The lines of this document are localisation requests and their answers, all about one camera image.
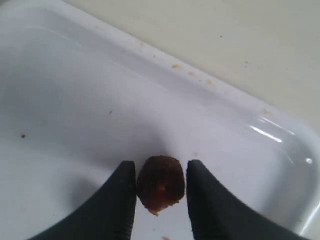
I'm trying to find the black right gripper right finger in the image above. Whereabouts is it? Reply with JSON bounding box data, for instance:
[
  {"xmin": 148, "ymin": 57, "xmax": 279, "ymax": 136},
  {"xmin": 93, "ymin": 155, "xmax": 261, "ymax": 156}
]
[{"xmin": 186, "ymin": 160, "xmax": 302, "ymax": 240}]

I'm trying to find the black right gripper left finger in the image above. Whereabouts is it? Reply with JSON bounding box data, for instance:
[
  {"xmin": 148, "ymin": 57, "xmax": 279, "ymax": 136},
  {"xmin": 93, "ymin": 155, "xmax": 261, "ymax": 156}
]
[{"xmin": 34, "ymin": 161, "xmax": 137, "ymax": 240}]

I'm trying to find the dark red fruit ball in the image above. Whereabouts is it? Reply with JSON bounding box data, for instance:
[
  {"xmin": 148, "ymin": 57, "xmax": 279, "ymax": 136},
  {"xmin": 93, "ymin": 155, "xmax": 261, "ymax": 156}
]
[{"xmin": 136, "ymin": 155, "xmax": 186, "ymax": 216}]

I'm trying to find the white rectangular plastic tray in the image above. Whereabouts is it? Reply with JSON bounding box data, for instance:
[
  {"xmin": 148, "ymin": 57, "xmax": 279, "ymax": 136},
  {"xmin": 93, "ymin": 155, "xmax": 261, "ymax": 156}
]
[{"xmin": 0, "ymin": 0, "xmax": 320, "ymax": 240}]

